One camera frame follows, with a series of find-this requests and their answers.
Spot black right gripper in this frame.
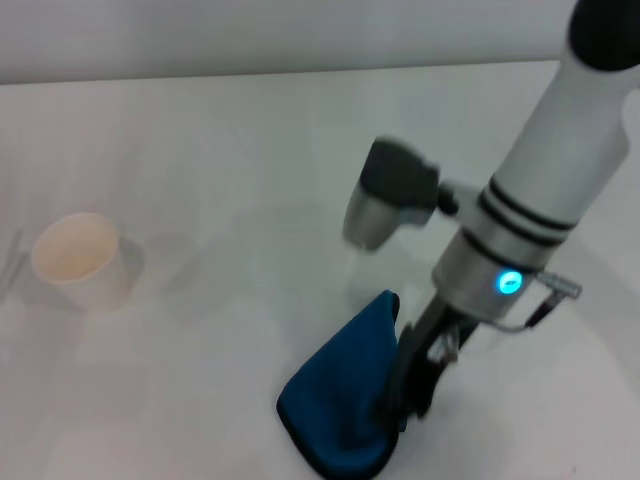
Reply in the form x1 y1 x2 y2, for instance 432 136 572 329
385 293 482 426

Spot blue rag with black trim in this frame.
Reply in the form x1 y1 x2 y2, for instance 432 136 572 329
275 289 410 480

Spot white paper cup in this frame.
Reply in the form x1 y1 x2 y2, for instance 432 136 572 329
30 212 133 313

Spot grey cable with metal plug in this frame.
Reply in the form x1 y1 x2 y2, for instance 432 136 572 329
487 268 584 335

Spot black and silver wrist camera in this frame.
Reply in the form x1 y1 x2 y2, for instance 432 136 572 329
341 135 461 252

